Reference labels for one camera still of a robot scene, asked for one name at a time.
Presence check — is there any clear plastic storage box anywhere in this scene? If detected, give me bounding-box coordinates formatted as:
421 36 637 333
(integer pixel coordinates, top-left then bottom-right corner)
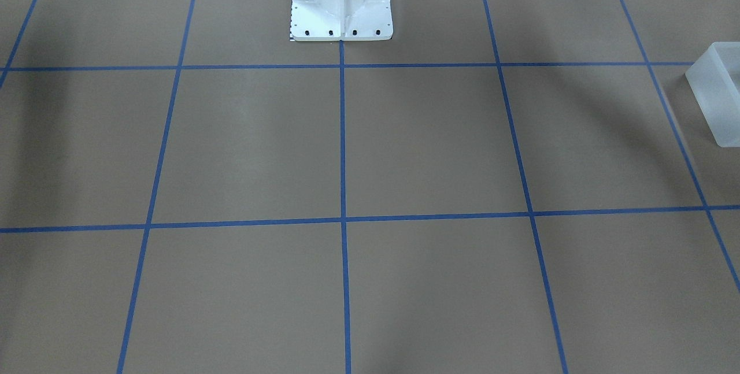
685 42 739 147

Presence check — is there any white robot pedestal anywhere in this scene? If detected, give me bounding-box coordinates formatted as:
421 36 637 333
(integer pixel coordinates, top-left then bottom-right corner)
289 0 394 42

